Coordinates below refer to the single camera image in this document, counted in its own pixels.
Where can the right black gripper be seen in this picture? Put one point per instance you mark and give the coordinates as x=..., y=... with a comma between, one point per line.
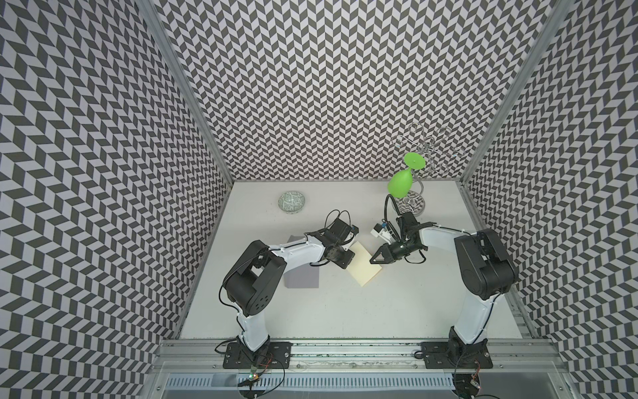
x=387, y=253

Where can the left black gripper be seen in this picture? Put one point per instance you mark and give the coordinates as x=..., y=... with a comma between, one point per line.
x=345, y=262

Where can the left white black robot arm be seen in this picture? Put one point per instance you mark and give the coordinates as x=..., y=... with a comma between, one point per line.
x=251, y=283

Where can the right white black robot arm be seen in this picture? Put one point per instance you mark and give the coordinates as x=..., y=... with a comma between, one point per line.
x=486, y=270

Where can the small patterned ceramic dish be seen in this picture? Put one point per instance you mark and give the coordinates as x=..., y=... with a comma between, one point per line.
x=291, y=202

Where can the green plastic wine glass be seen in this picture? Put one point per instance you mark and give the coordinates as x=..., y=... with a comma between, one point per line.
x=402, y=181

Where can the left small circuit board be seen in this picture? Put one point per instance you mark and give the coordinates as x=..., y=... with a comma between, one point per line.
x=252, y=380

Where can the small circuit board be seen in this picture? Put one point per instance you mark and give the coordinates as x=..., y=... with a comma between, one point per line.
x=467, y=386
x=252, y=380

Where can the right small circuit board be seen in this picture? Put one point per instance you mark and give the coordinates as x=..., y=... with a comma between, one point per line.
x=467, y=386

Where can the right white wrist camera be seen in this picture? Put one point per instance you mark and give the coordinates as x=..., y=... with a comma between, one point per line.
x=381, y=231

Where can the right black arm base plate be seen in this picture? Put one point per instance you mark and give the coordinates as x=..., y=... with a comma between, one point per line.
x=451, y=355

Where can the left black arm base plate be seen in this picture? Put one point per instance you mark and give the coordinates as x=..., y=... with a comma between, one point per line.
x=273, y=354

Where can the aluminium front rail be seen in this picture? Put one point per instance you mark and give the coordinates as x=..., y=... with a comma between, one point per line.
x=362, y=355

